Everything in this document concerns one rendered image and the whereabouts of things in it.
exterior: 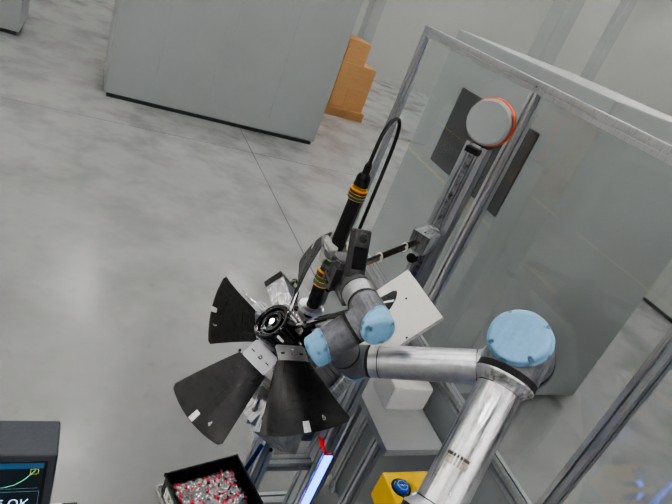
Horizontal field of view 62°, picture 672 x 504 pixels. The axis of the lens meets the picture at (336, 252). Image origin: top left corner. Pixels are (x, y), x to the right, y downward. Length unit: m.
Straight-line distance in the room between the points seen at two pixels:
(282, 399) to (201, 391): 0.30
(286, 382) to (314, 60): 5.99
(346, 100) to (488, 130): 7.87
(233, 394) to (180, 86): 5.63
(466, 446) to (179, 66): 6.26
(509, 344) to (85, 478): 2.04
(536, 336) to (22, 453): 0.92
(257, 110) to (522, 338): 6.37
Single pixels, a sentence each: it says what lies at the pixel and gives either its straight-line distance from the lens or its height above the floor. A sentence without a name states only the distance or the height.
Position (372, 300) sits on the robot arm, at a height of 1.57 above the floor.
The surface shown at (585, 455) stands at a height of 1.28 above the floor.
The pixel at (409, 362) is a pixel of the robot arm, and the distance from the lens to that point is 1.27.
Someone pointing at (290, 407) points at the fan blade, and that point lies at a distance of 1.48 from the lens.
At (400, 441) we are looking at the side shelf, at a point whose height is 0.86.
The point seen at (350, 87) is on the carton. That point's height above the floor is 0.49.
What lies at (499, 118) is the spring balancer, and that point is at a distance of 1.93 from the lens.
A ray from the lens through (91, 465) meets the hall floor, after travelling 2.77.
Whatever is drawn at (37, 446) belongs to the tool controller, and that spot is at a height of 1.25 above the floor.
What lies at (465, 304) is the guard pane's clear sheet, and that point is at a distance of 2.11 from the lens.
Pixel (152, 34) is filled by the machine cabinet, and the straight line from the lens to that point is 6.86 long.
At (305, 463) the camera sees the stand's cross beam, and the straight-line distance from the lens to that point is 2.20.
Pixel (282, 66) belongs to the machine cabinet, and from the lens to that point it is 7.15.
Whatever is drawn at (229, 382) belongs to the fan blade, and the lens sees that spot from 1.68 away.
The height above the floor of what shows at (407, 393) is 0.95.
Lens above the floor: 2.15
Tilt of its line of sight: 26 degrees down
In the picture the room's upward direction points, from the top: 22 degrees clockwise
